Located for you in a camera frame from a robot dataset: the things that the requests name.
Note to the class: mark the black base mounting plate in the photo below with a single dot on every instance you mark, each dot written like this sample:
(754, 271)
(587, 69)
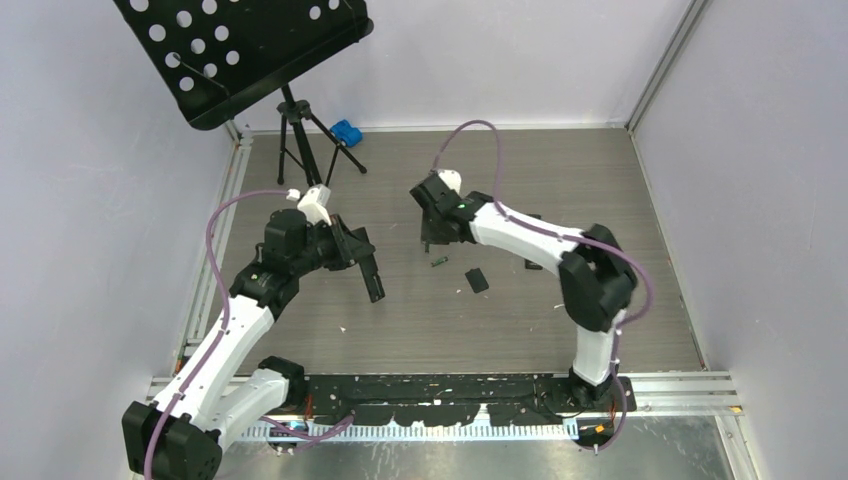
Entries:
(441, 400)

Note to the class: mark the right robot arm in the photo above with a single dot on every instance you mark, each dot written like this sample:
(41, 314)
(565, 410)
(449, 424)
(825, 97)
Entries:
(596, 283)

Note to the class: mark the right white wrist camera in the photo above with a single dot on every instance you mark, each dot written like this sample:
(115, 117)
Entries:
(451, 178)

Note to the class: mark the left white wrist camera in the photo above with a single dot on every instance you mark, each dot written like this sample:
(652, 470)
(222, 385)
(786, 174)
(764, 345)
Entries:
(312, 203)

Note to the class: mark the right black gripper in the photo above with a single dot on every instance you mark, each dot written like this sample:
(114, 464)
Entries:
(428, 237)

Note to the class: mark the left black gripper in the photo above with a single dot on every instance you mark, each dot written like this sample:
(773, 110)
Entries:
(347, 250)

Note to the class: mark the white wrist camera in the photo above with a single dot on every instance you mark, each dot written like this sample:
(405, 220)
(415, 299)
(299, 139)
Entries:
(451, 178)
(312, 203)

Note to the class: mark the blue plastic object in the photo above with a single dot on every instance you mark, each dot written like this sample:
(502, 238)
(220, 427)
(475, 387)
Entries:
(346, 133)

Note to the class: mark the black perforated music stand desk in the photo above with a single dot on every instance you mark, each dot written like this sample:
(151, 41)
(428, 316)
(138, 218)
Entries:
(218, 58)

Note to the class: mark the black tripod stand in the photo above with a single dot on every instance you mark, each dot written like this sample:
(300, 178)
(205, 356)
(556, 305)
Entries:
(295, 145)

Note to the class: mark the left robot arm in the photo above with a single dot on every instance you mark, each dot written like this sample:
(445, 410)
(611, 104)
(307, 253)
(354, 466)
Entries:
(185, 430)

